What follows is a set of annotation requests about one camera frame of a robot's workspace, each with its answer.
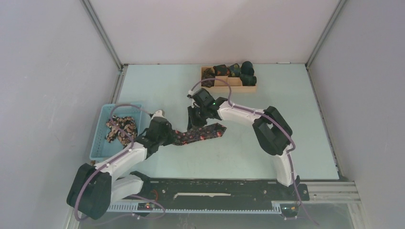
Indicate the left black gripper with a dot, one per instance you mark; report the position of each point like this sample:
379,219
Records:
171,135

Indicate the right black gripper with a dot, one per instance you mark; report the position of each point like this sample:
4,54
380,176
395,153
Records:
193,122

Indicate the dark green rolled tie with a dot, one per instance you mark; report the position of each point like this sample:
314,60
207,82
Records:
248,80
247,68

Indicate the black orange rolled tie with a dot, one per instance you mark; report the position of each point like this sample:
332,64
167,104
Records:
221,70

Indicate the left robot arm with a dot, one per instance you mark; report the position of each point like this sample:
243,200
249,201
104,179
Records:
95,187

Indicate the blue patterned rolled tie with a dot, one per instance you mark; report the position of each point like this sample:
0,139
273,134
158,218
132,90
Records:
234,70

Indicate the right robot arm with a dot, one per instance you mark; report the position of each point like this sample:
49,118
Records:
272,131

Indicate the white cable duct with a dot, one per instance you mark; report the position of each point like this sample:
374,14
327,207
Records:
133,207

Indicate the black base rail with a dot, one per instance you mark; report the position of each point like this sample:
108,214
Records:
221,194

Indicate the beige floral tie in basket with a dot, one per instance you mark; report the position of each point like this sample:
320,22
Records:
123,129

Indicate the light blue plastic basket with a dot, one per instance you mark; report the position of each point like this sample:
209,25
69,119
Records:
102,149

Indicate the dark floral rose tie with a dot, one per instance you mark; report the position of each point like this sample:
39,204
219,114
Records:
199,134

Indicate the dark floral rolled tie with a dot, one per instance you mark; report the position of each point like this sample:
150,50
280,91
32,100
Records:
208,74

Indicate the aluminium frame rail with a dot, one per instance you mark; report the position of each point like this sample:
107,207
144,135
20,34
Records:
320,192

